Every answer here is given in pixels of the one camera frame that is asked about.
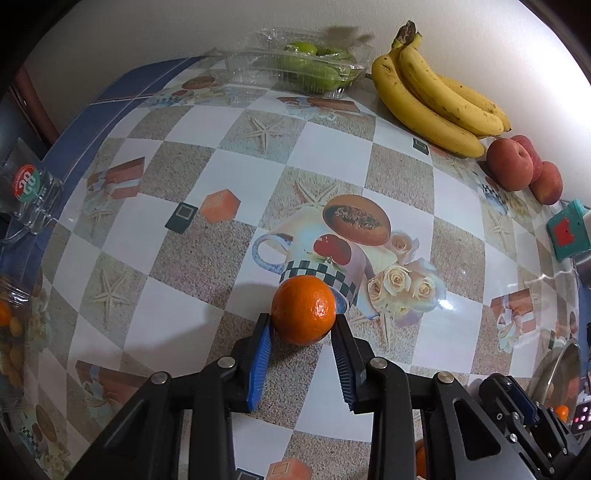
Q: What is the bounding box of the clear tray of green jujubes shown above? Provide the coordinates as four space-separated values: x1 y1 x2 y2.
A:
224 28 370 100

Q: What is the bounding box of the teal plastic box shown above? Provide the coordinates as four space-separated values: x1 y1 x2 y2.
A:
546 199 591 263

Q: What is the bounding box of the small orange tangerine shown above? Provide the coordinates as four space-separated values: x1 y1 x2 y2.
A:
271 275 338 347

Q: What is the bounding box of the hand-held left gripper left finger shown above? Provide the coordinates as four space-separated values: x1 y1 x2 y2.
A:
65 313 273 480

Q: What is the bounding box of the glass mug with round label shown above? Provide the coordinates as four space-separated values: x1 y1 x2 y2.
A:
0 138 65 243

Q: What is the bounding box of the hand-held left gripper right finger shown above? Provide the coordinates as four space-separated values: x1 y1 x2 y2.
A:
331 314 550 480

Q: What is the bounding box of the checkered printed tablecloth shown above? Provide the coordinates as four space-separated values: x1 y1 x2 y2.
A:
0 55 591 480

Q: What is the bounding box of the red peach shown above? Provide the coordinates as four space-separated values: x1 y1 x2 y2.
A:
486 137 536 192
510 135 543 183
529 161 564 206

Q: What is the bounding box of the clear bag of longans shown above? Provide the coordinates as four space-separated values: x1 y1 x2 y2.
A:
0 272 42 407

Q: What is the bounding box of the round metal basin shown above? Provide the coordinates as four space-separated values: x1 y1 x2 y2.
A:
526 338 583 412

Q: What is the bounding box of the yellow banana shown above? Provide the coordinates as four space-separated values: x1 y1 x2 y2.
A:
370 54 486 159
398 32 505 137
436 76 512 134

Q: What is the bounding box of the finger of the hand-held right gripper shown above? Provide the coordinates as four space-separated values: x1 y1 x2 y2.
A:
479 374 539 425
539 407 583 463

